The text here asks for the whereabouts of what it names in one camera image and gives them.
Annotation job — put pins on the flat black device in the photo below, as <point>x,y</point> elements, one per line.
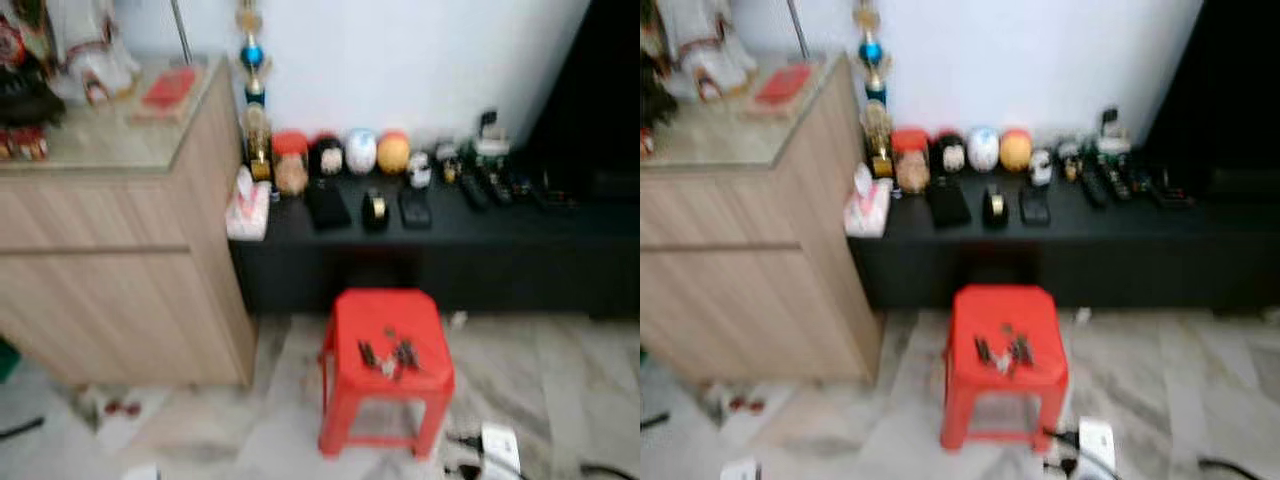
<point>556,193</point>
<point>1175,190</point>

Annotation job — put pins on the light wooden cabinet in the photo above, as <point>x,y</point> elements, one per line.
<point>110,290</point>
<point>730,290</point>

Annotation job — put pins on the dark red ornament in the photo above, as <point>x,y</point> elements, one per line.
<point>655,100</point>
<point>25,100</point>

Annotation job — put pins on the black television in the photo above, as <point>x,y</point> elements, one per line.
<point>595,90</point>
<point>1225,85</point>

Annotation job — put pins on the black TV console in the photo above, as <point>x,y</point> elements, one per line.
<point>1100,250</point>
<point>470,255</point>

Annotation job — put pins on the green white desk gadget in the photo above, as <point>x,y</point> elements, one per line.
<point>491,143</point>
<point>1113,140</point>

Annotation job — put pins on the white floor item red spots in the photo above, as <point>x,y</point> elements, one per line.
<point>120,412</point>
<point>742,405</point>

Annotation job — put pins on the small black animal figure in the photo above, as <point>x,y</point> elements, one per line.
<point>1070,160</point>
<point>449,162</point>

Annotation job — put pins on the red book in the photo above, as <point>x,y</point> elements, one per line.
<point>168,90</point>
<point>783,86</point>

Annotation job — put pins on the white robed figurine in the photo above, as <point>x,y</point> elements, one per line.
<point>708,40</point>
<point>90,45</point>

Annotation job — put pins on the black smartphone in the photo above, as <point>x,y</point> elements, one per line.
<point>1035,205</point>
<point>415,208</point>

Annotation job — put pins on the pink white tissue pack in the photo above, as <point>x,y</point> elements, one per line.
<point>247,212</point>
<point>866,210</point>

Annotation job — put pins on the small white black cow figure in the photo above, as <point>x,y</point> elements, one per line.
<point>420,170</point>
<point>1041,167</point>

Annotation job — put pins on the yellow bear character figure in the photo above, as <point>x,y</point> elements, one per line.
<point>393,154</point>
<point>1015,152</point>

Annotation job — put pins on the thin metal pole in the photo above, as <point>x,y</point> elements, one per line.
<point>797,28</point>
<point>181,30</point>

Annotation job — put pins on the red plastic stool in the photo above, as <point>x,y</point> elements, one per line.
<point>1003,306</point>
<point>385,310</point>

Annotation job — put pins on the black tape dispenser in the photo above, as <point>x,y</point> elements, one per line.
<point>995,208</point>
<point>375,212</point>

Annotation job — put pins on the clear jar with red lid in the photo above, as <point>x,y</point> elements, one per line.
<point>291,165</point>
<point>911,162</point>

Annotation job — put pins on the white duck character figure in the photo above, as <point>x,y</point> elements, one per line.
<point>360,152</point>
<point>983,150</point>

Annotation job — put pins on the key bunch with silver key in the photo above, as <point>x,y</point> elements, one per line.
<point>368,355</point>
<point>985,351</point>

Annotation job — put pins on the gold trophy with blue ball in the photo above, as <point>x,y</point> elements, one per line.
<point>873,55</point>
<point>253,60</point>

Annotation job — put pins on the black quilted wallet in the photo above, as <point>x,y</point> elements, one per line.
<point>328,205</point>
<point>948,203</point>

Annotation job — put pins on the black mouse character figure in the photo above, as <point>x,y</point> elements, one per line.
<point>327,157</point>
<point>949,154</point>

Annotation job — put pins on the green floor object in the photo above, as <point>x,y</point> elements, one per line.
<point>8,360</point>

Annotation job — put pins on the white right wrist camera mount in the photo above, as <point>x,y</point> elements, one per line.
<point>500,450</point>
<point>1097,448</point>

